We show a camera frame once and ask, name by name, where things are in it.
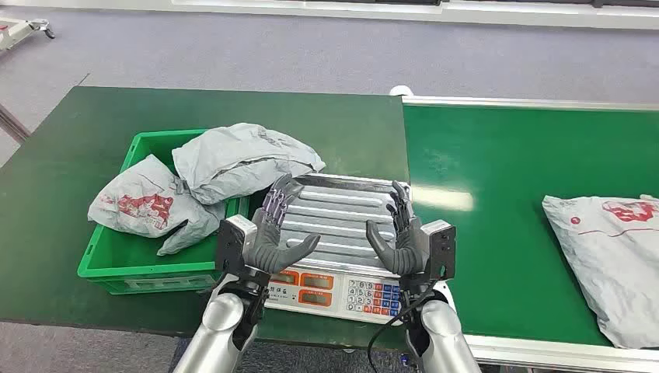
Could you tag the white electronic scale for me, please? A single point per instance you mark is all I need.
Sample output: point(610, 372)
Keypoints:
point(329, 303)

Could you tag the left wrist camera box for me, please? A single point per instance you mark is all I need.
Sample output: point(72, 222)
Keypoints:
point(229, 242)

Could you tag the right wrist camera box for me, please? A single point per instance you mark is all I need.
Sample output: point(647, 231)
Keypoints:
point(440, 247)

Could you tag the grey package with red label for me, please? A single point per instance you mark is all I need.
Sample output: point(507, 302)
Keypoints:
point(607, 257)

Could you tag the grey package with red print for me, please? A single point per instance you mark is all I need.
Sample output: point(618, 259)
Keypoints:
point(139, 206)

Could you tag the dark metal bar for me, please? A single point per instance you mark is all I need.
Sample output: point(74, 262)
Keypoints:
point(13, 123)

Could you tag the green plastic crate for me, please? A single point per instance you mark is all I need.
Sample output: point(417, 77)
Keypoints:
point(134, 267)

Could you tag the white wheeled cart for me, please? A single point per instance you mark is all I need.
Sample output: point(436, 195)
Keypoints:
point(15, 31)

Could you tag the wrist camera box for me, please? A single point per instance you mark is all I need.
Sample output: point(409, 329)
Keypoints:
point(229, 242)
point(440, 247)

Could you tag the ribbed steel scale tray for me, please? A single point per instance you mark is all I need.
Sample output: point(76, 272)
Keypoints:
point(334, 216)

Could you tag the green conveyor belt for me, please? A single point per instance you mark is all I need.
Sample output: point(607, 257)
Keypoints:
point(515, 180)

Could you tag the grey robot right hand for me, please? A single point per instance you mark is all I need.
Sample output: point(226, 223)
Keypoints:
point(406, 252)

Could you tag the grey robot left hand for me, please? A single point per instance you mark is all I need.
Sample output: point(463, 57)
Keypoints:
point(267, 247)

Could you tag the plain grey package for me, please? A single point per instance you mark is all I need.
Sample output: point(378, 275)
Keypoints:
point(237, 159)

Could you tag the white round conveyor end cap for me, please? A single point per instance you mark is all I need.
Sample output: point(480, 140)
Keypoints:
point(400, 91)

